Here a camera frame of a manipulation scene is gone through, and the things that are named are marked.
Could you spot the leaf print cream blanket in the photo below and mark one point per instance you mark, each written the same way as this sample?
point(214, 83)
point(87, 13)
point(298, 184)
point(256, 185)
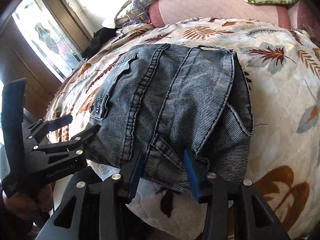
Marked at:
point(282, 71)

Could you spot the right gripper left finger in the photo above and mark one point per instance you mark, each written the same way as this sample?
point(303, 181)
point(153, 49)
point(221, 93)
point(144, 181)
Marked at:
point(131, 173)

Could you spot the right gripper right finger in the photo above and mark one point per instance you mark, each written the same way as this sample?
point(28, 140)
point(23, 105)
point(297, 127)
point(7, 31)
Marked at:
point(200, 185)

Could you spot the brown wooden door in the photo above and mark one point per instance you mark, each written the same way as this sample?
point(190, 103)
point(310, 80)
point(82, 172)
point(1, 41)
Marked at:
point(41, 41)

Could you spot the left hand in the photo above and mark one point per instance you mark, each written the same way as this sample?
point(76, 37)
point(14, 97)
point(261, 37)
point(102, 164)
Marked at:
point(21, 205)

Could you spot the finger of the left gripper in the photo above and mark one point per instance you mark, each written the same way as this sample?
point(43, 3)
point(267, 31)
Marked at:
point(52, 125)
point(87, 135)

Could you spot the blue denim pants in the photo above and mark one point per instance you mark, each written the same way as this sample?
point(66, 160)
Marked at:
point(165, 99)

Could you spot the black cloth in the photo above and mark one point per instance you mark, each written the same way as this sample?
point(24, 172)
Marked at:
point(100, 37)

